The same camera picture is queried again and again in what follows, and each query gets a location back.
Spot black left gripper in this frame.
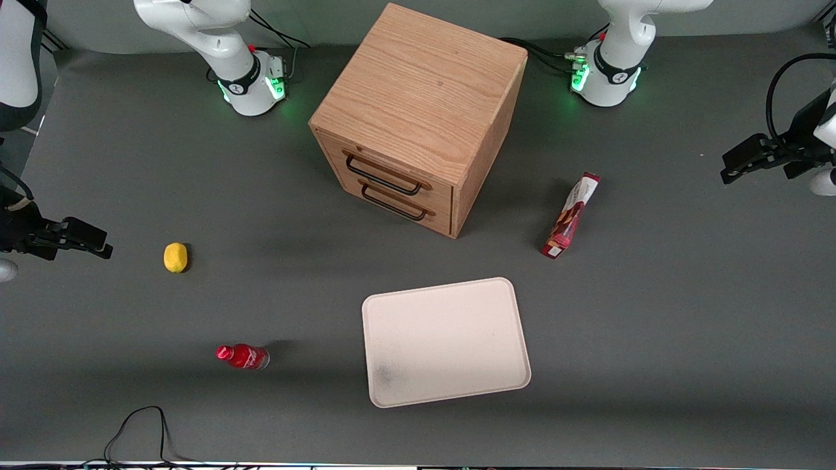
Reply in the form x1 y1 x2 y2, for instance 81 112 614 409
720 90 836 186

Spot black metal drawer handle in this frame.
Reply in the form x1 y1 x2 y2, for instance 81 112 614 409
358 179 436 223
342 149 434 197

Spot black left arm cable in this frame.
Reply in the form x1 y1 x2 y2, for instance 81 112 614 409
765 52 836 143

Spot red tartan cookie box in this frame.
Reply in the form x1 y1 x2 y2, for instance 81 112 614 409
540 172 601 260

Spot wooden drawer cabinet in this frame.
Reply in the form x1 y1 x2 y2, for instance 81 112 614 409
308 3 528 240

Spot black arm base cables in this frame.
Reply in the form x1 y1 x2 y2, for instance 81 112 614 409
500 25 609 74
248 9 312 82

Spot red cola bottle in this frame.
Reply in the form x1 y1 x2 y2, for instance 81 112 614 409
216 343 270 371

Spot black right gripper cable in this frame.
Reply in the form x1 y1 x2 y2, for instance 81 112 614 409
0 166 35 200

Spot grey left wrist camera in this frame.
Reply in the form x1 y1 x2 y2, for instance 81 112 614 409
809 166 836 197

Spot cream plastic tray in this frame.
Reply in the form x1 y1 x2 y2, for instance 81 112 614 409
361 277 532 409

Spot black left arm base cables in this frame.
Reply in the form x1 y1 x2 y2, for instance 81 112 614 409
500 25 609 74

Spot black looped table cable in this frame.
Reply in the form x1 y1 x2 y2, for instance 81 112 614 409
103 405 200 468

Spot black right arm base cables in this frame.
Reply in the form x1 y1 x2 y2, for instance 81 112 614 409
248 9 312 82

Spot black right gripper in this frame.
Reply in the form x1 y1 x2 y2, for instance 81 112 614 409
0 188 114 261

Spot yellow lemon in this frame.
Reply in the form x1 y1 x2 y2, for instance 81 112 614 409
163 242 189 274

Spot wooden drawer front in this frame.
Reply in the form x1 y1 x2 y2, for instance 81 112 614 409
316 129 455 213
325 160 455 238

